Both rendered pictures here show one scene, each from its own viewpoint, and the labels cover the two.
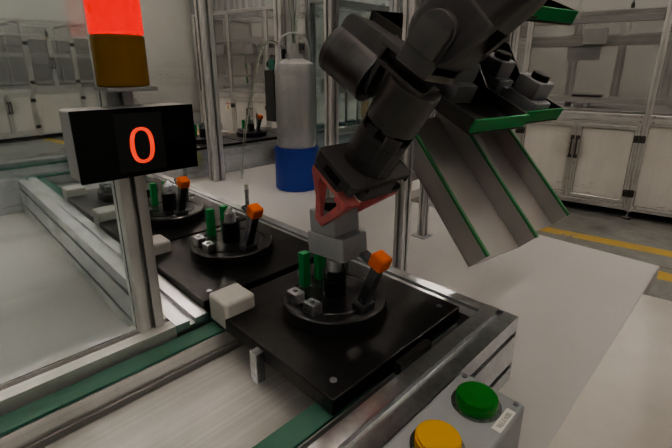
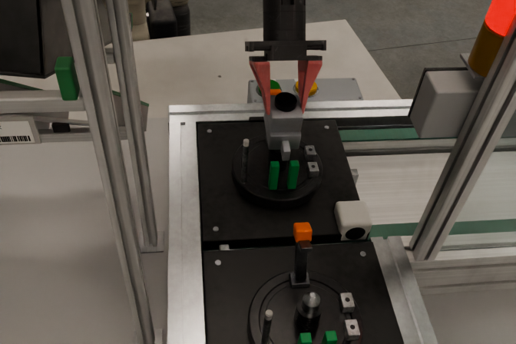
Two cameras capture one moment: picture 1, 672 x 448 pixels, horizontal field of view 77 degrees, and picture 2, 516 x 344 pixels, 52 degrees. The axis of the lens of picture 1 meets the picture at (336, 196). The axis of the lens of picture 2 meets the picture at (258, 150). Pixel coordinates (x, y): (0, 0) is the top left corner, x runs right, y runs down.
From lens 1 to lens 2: 1.07 m
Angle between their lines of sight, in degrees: 110
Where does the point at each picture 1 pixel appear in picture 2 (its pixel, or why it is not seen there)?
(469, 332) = (214, 114)
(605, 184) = not seen: outside the picture
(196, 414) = (393, 196)
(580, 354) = not seen: hidden behind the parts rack
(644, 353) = not seen: hidden behind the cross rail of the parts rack
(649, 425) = (151, 93)
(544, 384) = (160, 131)
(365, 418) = (323, 112)
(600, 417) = (164, 107)
